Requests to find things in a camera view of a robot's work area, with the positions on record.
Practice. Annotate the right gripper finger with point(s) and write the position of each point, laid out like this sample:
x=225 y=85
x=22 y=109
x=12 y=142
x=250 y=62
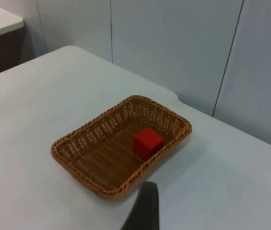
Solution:
x=144 y=210

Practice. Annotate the brown wicker basket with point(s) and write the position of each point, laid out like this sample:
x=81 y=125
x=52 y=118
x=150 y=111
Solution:
x=97 y=153

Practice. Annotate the red cube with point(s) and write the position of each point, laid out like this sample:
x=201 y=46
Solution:
x=147 y=143

